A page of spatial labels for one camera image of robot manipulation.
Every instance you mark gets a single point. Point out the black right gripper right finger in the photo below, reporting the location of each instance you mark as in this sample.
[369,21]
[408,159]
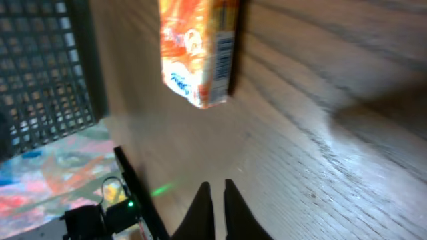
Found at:
[240,222]

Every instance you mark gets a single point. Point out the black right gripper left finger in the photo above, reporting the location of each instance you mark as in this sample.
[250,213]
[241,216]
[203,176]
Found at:
[199,222]

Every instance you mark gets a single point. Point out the small orange box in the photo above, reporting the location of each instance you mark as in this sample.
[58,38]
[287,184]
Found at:
[197,42]

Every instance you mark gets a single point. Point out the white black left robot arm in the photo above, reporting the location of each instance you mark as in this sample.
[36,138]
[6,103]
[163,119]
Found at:
[93,222]

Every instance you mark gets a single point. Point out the grey plastic mesh basket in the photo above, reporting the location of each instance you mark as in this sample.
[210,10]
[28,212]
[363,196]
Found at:
[51,80]

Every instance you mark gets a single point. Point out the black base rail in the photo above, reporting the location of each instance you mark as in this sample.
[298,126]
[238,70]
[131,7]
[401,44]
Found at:
[141,197]

